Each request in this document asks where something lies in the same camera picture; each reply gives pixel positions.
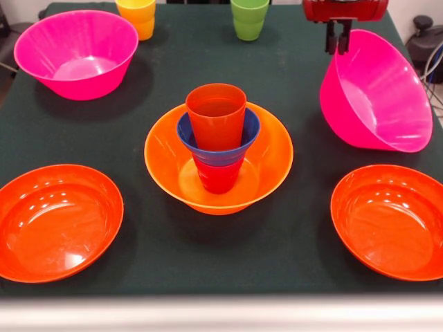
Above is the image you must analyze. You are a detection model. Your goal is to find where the grey hose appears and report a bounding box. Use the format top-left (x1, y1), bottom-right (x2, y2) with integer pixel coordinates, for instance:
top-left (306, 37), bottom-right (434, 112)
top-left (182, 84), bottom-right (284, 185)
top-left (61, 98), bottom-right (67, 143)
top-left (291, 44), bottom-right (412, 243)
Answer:
top-left (420, 41), bottom-right (443, 84)

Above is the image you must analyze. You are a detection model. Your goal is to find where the yellow plastic cup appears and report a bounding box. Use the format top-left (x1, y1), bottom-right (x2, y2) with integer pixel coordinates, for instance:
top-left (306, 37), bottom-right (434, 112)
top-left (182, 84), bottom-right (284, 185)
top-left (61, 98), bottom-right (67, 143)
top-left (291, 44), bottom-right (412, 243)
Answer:
top-left (115, 0), bottom-right (156, 42)

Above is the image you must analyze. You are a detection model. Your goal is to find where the red-orange plastic cup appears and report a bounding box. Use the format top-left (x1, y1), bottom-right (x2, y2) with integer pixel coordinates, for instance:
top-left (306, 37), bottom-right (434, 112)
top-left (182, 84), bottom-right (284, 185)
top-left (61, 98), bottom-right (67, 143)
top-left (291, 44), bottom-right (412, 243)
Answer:
top-left (185, 83), bottom-right (248, 152)

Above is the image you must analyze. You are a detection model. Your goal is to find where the blue small bowl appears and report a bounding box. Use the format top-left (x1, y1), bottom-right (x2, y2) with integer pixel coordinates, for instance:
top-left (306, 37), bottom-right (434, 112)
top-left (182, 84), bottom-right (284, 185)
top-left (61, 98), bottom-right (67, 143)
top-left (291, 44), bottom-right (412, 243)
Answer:
top-left (176, 107), bottom-right (261, 167)

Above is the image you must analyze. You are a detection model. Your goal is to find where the pink large bowl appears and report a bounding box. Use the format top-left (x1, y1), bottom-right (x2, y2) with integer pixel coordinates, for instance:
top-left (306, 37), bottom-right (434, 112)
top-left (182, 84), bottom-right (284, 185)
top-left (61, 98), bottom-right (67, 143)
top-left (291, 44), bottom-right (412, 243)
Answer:
top-left (318, 29), bottom-right (434, 154)
top-left (13, 9), bottom-right (139, 101)

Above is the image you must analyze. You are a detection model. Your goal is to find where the dark green tablecloth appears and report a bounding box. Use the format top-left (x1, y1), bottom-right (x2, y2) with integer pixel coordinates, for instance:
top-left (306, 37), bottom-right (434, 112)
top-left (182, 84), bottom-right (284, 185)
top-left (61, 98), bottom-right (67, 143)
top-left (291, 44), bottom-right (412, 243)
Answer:
top-left (0, 1), bottom-right (443, 298)

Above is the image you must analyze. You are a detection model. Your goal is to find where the crimson plastic cup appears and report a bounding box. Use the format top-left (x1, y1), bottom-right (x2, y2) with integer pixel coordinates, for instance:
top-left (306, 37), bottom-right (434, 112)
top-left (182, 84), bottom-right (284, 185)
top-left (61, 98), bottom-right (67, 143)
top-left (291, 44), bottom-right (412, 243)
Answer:
top-left (192, 155), bottom-right (245, 195)

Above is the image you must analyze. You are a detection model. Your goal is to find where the green plastic cup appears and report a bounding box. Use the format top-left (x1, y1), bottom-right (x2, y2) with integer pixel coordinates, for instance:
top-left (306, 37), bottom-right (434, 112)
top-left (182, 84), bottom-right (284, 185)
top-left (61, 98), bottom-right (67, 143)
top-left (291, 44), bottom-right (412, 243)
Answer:
top-left (230, 0), bottom-right (271, 42)

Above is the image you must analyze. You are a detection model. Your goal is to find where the black pedestal foot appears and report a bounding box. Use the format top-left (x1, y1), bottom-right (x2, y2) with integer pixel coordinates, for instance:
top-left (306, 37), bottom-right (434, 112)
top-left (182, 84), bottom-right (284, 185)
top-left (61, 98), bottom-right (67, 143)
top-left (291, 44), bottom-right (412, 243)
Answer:
top-left (405, 15), bottom-right (443, 74)
top-left (0, 6), bottom-right (35, 73)

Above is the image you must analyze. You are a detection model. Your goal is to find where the orange large bowl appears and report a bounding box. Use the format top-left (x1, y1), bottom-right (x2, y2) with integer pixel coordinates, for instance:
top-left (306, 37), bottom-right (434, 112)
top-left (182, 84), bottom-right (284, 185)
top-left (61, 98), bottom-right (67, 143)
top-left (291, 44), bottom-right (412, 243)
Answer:
top-left (143, 102), bottom-right (294, 216)

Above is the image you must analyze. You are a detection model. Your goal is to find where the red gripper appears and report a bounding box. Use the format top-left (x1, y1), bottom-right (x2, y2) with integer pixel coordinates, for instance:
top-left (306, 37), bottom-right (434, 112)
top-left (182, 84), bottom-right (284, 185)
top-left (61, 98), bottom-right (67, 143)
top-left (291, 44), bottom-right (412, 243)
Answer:
top-left (302, 0), bottom-right (387, 56)

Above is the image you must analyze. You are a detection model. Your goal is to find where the red shallow bowl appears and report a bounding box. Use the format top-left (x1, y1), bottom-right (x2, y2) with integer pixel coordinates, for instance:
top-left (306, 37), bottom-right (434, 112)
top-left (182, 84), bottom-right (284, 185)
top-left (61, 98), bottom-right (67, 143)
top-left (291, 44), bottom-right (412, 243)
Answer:
top-left (0, 164), bottom-right (125, 284)
top-left (330, 164), bottom-right (443, 282)

